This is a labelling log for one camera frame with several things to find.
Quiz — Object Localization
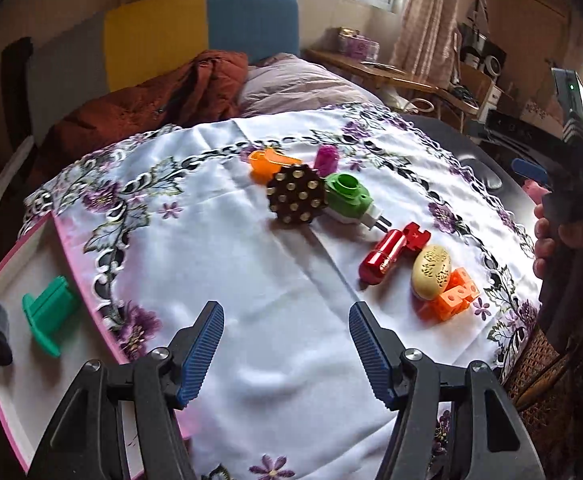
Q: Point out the small pink object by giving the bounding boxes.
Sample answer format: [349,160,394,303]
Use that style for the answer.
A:
[521,181,547,204]

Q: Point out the orange plastic scoop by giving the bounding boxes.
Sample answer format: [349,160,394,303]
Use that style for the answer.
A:
[248,147,303,184]

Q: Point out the green and white plug adapter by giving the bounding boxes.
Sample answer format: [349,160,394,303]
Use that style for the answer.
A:
[324,172,391,235]

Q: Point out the brown patterned cloth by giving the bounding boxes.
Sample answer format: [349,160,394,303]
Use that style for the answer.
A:
[501,330,583,480]

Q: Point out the beige perforated oval case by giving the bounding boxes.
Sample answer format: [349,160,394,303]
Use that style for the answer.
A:
[411,244,453,302]

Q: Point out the pink pillow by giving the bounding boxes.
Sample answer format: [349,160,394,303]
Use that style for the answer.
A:
[238,54,387,118]

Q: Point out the white cable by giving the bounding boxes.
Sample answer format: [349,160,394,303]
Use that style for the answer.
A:
[396,96,438,117]

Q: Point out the shiny red cylinder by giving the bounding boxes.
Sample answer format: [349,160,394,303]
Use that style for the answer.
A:
[357,228,407,286]

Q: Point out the red puzzle-shaped block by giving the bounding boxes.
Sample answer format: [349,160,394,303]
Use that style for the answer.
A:
[400,221,432,252]

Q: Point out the pink patterned curtain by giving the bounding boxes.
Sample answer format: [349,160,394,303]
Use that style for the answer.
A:
[389,0,465,86]

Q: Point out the white floral embroidered tablecloth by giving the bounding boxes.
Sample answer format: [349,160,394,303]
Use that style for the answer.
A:
[18,102,545,480]

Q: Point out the yellow and blue headboard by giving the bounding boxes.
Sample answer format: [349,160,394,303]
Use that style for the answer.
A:
[104,0,301,93]

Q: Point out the purple box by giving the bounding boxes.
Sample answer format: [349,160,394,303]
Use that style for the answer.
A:
[334,26,379,59]

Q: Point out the wooden desk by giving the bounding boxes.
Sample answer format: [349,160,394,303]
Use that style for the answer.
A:
[304,49,479,133]

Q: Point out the person's right hand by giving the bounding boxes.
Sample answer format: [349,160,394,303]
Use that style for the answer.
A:
[533,203,583,281]

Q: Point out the green plastic spool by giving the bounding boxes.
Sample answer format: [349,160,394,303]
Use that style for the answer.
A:
[21,276,81,359]

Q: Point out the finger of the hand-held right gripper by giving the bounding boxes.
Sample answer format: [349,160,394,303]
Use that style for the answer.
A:
[511,157,551,184]

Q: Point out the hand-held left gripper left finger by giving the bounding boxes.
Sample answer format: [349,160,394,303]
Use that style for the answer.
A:
[27,301,225,480]

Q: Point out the dark brown studded disc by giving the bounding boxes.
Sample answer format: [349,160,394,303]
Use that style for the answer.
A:
[266,165,328,225]

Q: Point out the small magenta plastic piece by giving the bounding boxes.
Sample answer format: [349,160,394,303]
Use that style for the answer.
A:
[314,144,339,175]

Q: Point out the pink and white box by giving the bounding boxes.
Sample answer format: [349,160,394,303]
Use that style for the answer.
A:
[0,210,192,476]

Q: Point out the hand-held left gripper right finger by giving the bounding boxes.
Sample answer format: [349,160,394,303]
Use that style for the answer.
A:
[349,301,547,480]

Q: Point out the brown quilted jacket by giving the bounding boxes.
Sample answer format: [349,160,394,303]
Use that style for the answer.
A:
[36,50,249,181]

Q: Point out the orange linked cube blocks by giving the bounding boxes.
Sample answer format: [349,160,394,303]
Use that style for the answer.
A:
[424,267,481,323]

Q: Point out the black electronic box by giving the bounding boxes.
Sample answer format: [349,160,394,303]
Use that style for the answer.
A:
[485,109,567,138]

